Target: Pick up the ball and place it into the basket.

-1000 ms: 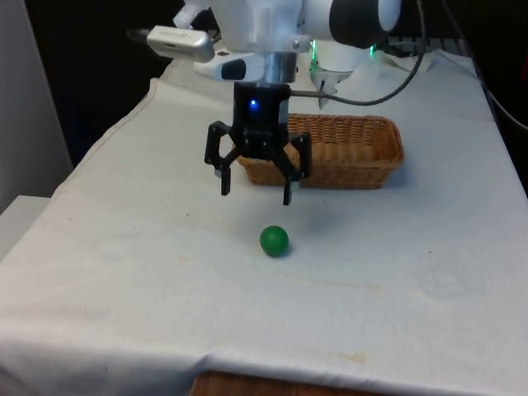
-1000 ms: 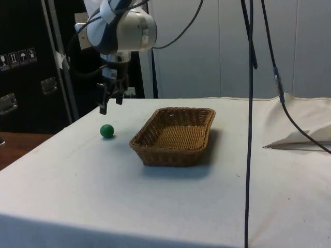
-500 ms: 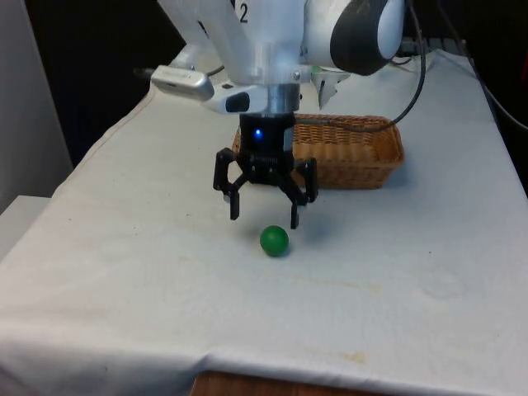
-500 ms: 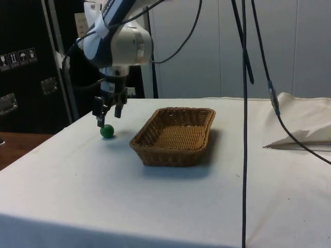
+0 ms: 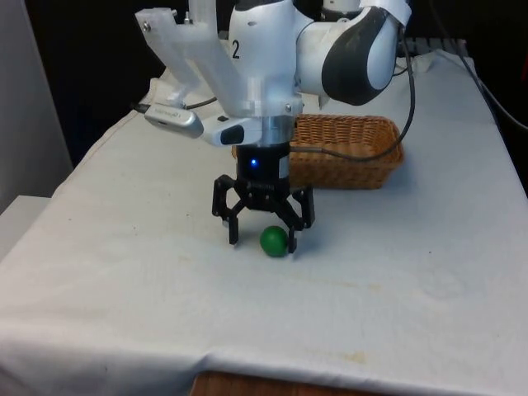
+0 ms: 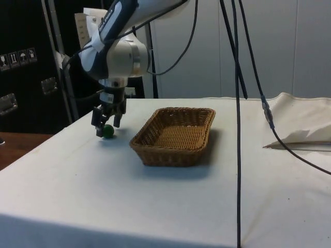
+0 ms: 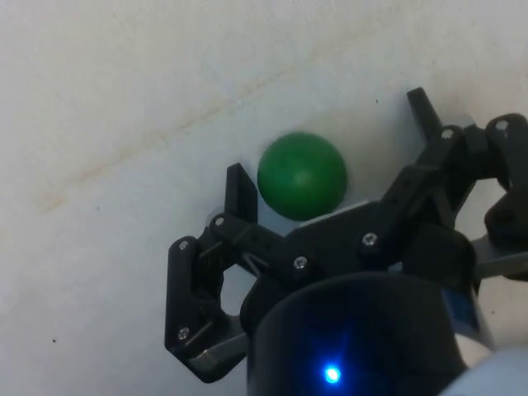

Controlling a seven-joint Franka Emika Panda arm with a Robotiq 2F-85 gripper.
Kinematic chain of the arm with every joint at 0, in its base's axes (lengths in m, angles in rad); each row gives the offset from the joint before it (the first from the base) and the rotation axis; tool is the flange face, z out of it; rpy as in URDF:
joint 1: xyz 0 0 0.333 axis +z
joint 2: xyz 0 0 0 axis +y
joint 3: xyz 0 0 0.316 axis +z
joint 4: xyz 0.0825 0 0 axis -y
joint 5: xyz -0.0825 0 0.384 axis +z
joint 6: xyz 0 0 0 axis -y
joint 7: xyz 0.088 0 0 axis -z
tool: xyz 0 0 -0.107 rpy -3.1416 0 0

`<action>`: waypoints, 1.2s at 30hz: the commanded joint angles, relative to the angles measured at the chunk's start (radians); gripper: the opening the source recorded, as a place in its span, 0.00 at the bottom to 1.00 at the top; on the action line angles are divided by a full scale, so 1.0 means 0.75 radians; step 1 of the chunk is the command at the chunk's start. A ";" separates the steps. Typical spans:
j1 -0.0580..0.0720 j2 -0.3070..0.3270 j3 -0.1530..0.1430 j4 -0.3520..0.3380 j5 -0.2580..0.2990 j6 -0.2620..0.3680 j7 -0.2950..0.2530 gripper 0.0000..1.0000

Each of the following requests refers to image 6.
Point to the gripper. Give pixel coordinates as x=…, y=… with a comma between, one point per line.
x=116, y=96

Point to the green ball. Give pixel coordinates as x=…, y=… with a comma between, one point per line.
x=108, y=131

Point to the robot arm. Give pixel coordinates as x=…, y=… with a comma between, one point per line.
x=121, y=56

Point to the brown wicker basket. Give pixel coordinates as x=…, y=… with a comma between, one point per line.
x=175, y=137

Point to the pale lockers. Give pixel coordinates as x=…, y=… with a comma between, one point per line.
x=271, y=51

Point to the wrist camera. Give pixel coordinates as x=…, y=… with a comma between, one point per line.
x=113, y=83

